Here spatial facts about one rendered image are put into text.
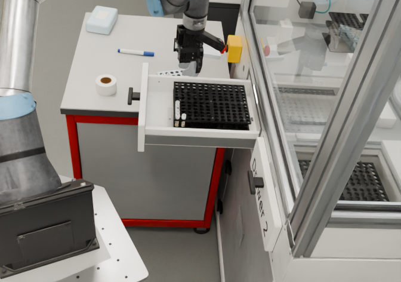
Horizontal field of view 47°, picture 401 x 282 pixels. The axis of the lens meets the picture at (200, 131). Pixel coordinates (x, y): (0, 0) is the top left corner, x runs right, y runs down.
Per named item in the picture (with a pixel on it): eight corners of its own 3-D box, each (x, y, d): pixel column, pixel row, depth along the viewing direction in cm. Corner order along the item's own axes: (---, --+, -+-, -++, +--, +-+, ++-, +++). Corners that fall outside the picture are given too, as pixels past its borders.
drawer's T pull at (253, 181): (250, 195, 112) (251, 192, 111) (246, 172, 117) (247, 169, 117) (265, 196, 112) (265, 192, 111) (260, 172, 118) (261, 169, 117)
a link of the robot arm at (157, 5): (154, -18, 125) (190, -24, 129) (142, -5, 135) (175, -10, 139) (162, 10, 125) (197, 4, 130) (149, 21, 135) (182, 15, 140)
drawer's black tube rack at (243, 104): (172, 135, 133) (173, 119, 129) (172, 97, 146) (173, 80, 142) (247, 138, 136) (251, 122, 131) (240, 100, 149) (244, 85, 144)
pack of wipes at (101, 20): (108, 36, 182) (108, 25, 179) (85, 31, 182) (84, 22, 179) (118, 17, 193) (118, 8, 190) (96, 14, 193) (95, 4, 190)
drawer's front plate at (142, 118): (137, 152, 130) (138, 124, 122) (142, 89, 150) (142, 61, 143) (144, 153, 130) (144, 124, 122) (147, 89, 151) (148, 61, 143)
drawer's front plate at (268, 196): (265, 252, 110) (274, 225, 103) (249, 163, 131) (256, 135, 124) (272, 252, 110) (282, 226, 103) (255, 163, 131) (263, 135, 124)
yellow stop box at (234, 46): (225, 62, 163) (228, 45, 158) (223, 51, 168) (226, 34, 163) (239, 63, 163) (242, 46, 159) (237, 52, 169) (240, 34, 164)
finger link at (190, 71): (179, 81, 158) (181, 58, 152) (196, 79, 160) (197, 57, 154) (182, 86, 156) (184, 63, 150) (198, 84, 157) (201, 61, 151)
